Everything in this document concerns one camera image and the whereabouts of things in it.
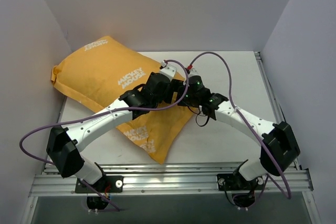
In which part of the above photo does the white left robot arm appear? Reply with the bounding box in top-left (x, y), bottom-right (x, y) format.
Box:
top-left (46, 67), bottom-right (176, 192)

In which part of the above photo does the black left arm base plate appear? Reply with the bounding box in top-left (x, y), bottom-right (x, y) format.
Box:
top-left (75, 175), bottom-right (124, 194)

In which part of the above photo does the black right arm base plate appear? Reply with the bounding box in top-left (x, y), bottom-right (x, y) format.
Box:
top-left (216, 174), bottom-right (264, 191)

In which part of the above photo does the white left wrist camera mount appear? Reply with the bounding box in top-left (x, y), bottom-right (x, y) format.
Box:
top-left (159, 61), bottom-right (177, 80)

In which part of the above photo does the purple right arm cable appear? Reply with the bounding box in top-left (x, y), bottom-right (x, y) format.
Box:
top-left (187, 52), bottom-right (292, 200)

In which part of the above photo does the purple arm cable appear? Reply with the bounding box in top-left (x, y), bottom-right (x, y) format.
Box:
top-left (187, 52), bottom-right (292, 200)
top-left (20, 59), bottom-right (190, 166)

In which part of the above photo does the aluminium front rail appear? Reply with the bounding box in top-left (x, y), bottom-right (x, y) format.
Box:
top-left (28, 162), bottom-right (314, 197)

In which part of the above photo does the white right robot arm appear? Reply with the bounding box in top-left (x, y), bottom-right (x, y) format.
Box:
top-left (178, 87), bottom-right (301, 189)

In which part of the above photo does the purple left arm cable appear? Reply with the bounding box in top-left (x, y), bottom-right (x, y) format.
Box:
top-left (20, 59), bottom-right (190, 166)

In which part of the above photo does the orange Mickey Mouse pillowcase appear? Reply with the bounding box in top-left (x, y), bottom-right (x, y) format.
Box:
top-left (51, 36), bottom-right (192, 164)

